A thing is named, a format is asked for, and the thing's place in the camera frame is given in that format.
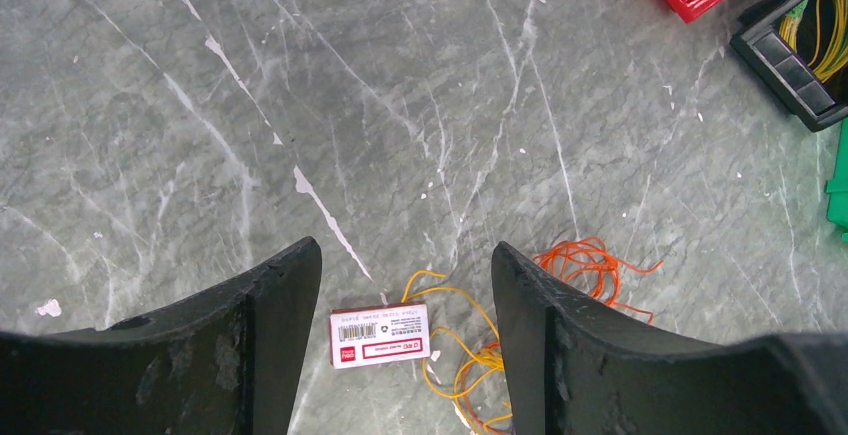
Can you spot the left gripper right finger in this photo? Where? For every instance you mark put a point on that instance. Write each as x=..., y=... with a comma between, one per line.
x=576, y=366

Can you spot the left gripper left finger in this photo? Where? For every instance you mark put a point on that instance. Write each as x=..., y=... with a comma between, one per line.
x=226, y=360

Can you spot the small red white box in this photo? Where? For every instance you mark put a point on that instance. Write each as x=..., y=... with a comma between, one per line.
x=376, y=335

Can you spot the green plastic bin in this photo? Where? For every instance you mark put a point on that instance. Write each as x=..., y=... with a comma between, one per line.
x=837, y=187

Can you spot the black plastic bin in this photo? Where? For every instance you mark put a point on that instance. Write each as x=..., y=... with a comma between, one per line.
x=788, y=72

